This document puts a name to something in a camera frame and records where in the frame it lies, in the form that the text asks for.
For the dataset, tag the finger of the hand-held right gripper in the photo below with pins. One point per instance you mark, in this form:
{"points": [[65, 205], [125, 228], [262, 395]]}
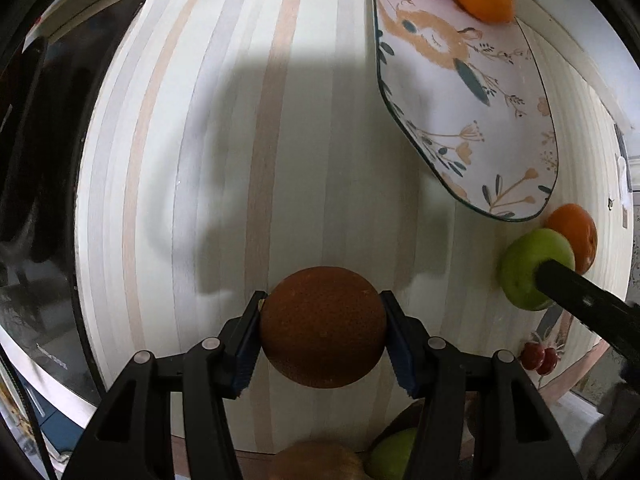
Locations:
{"points": [[585, 302]]}

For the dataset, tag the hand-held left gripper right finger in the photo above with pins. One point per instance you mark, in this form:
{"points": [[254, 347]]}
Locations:
{"points": [[402, 355]]}

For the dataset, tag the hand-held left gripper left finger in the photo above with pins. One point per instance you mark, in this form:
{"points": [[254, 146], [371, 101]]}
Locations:
{"points": [[245, 355]]}

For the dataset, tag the green apple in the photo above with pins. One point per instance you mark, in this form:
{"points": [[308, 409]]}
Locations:
{"points": [[520, 270], [390, 455]]}

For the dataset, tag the red cherry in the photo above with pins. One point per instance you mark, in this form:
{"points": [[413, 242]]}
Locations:
{"points": [[531, 355]]}

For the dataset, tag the floral print plate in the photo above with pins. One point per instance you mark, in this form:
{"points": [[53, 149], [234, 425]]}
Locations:
{"points": [[450, 125]]}

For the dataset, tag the white paper sheet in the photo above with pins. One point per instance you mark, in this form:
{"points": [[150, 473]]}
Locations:
{"points": [[623, 182]]}

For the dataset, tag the striped cat table mat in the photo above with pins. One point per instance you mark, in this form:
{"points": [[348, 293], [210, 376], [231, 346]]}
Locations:
{"points": [[225, 160]]}

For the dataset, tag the black induction cooktop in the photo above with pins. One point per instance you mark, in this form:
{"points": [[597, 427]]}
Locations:
{"points": [[50, 160]]}

